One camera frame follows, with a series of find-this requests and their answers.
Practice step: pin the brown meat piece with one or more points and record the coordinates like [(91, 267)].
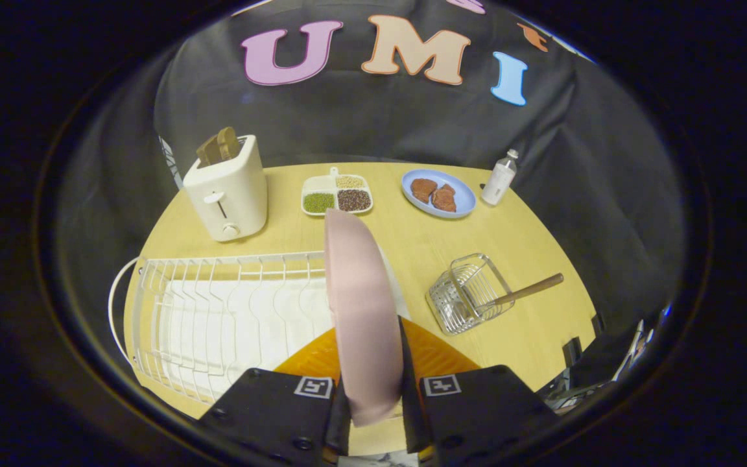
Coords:
[(423, 189), (445, 198)]

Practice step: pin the white bottle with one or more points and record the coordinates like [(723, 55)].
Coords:
[(498, 180)]

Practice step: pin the pink plate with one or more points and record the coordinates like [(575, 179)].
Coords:
[(364, 311)]

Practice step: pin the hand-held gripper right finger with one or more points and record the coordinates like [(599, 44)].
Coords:
[(477, 415)]

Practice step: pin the brown toast slice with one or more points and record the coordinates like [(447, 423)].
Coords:
[(208, 150), (227, 143)]

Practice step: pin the white divided tray with beans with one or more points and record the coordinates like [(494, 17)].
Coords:
[(336, 193)]

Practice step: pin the black table clamp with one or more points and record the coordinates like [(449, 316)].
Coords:
[(598, 323), (571, 351)]

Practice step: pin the black backdrop cloth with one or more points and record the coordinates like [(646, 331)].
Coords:
[(373, 123)]

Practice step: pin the blue plate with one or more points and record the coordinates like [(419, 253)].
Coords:
[(438, 192)]

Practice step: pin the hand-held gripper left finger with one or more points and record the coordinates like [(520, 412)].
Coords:
[(270, 415)]

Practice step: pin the white toaster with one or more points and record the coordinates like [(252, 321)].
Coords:
[(229, 194)]

